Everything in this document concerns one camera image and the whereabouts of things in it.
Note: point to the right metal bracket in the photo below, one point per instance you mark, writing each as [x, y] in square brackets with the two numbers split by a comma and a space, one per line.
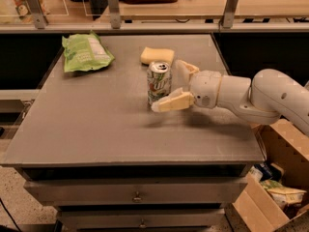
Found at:
[229, 13]

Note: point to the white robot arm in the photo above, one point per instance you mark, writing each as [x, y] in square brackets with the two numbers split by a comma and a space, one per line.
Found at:
[263, 99]

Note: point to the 7up soda can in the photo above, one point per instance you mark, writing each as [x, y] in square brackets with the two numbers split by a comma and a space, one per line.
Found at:
[159, 80]

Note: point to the left metal bracket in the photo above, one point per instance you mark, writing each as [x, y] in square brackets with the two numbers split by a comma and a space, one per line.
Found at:
[35, 8]

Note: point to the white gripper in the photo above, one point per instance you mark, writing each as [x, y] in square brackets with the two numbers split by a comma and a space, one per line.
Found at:
[205, 87]

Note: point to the snack packet in box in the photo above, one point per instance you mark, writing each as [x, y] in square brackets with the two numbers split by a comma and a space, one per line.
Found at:
[283, 196]

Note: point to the lower metal drawer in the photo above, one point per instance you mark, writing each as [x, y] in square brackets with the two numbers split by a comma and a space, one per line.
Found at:
[141, 219]

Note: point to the green chip bag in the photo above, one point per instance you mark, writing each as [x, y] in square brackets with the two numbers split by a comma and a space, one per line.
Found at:
[84, 52]

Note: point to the middle metal bracket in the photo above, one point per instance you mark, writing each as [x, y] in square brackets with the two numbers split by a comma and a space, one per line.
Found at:
[114, 12]

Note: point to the cardboard box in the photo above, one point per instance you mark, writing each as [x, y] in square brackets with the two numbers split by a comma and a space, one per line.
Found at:
[286, 160]

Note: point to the yellow sponge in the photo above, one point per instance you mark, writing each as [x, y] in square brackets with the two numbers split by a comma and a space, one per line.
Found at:
[157, 54]

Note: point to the metal bracket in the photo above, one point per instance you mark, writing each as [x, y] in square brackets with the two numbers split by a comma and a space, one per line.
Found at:
[114, 12]
[229, 13]
[35, 8]

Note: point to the colourful package behind glass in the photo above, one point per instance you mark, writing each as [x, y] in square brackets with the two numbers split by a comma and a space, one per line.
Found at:
[17, 11]

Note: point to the metal drawer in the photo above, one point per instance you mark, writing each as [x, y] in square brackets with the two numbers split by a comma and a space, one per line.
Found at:
[141, 219]
[136, 191]

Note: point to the upper metal drawer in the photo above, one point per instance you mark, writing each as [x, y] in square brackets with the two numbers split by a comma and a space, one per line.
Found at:
[136, 191]

